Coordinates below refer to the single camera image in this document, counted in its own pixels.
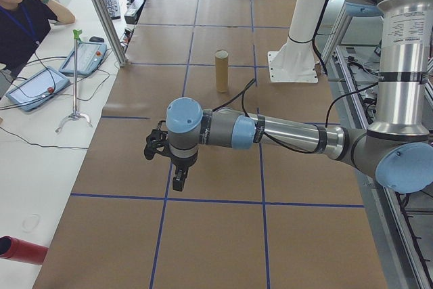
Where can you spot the black computer mouse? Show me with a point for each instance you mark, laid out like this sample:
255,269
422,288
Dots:
97,39

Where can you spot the blue grey teach pendant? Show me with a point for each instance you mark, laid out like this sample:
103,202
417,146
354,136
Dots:
34,86
84,57

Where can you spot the white post with base plate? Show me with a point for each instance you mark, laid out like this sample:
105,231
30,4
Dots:
302,15

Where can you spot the red cylinder tube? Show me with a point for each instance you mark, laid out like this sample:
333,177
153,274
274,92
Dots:
25,251

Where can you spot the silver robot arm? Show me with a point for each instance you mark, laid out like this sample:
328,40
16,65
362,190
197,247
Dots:
287,131

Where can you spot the seated person in black shirt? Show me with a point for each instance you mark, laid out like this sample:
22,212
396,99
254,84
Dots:
20,28

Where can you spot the brown cardboard tube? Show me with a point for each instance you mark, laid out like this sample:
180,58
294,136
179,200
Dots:
221,72

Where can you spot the black box computer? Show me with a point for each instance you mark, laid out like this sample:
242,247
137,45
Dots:
133,11

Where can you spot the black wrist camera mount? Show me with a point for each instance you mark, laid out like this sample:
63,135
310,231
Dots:
156,141

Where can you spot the black orange connector block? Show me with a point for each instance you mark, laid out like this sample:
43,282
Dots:
127,32

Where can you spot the aluminium extrusion post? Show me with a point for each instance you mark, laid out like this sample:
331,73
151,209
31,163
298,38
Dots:
108,18

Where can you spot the black keyboard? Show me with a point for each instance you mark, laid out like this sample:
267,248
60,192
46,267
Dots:
111,4

